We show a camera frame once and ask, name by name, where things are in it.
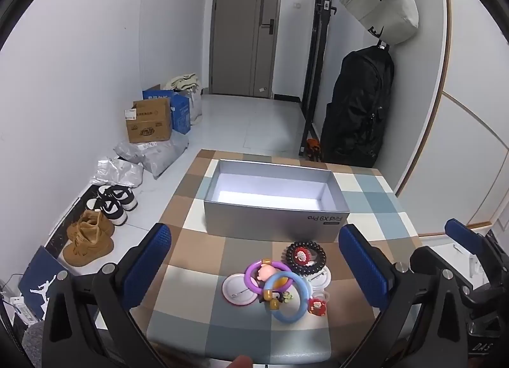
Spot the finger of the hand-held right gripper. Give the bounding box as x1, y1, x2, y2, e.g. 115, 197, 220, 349
409, 246, 484, 305
444, 218, 507, 293

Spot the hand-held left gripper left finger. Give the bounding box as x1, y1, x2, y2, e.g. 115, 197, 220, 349
42, 223, 172, 368

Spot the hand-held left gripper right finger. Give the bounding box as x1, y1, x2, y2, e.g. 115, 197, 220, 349
338, 224, 474, 368

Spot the red round keychain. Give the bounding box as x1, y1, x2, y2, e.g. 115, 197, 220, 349
307, 292, 331, 317

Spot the blue ring bracelet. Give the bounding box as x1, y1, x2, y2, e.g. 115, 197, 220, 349
264, 271, 311, 324

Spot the white round pin badge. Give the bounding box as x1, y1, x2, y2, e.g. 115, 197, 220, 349
305, 265, 332, 291
222, 273, 261, 306

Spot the grey cardboard box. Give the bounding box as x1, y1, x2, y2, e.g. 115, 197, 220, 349
204, 159, 351, 243

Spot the purple ring bracelet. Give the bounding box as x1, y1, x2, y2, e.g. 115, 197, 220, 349
243, 258, 295, 296

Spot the red charm packet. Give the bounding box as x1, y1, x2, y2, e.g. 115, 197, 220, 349
293, 246, 316, 266

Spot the brown suede boot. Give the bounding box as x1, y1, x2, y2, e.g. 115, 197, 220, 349
63, 229, 113, 266
67, 209, 115, 243

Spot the black white sneaker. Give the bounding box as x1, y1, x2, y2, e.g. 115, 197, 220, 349
86, 195, 128, 226
97, 184, 138, 211

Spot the silver parcel bag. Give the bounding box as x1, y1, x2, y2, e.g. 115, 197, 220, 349
91, 156, 144, 188

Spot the white cabinet with wood trim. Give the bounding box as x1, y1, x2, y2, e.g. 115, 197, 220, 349
394, 0, 509, 237

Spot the checkered tablecloth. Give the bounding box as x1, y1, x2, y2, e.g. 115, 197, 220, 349
145, 149, 422, 368

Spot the blue shoe box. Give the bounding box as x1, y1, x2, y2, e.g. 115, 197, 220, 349
18, 246, 70, 321

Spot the grey parcel bag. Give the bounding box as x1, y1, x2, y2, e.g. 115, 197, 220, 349
115, 139, 189, 178

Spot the white power strip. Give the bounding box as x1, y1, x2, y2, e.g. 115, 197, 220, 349
0, 292, 38, 325

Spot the brown cardboard carton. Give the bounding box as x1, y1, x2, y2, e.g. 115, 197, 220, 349
125, 97, 172, 144

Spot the black backpack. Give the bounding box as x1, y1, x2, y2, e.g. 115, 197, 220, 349
320, 45, 395, 167

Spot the blue cardboard box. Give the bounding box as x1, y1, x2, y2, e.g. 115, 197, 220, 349
142, 85, 191, 136

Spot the white plastic bag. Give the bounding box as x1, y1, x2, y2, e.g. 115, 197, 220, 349
181, 85, 203, 126

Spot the beige folded cloth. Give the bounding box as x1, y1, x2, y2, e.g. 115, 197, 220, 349
165, 73, 199, 92

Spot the beige sling bag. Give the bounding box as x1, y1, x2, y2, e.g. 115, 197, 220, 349
339, 0, 420, 44

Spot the grey brown door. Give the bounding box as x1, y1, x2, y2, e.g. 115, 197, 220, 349
209, 0, 284, 98

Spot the black bead bracelet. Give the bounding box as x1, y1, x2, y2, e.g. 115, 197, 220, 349
284, 241, 327, 274

